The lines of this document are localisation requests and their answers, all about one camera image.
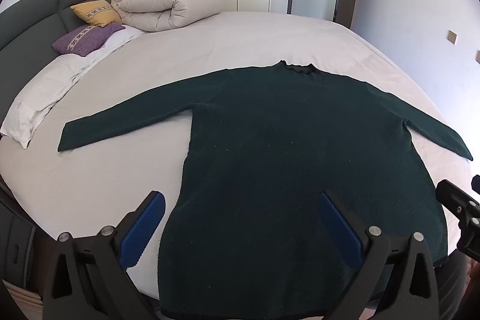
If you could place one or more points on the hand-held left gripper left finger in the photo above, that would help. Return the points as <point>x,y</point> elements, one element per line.
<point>144,226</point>

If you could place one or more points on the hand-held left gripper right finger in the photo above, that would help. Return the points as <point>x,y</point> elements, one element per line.
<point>339,226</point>

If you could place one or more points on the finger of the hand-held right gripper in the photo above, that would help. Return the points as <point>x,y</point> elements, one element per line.
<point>459,205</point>

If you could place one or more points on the dark green sweater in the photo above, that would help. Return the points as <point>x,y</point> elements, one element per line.
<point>285,170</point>

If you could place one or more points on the dark bedside cabinet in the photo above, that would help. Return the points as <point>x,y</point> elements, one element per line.
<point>15,245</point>

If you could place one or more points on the white bed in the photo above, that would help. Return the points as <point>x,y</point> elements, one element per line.
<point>210,80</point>

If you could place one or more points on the white pillow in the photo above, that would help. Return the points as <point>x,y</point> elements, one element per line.
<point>52,87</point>

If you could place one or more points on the purple patterned pillow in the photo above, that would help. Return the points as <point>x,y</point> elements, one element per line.
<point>85,39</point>

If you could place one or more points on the yellow patterned pillow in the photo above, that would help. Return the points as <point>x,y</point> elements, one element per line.
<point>96,12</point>

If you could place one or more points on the beige rolled duvet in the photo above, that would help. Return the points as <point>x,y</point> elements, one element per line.
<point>165,3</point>

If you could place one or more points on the dark grey headboard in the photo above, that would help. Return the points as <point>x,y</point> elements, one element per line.
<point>45,9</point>

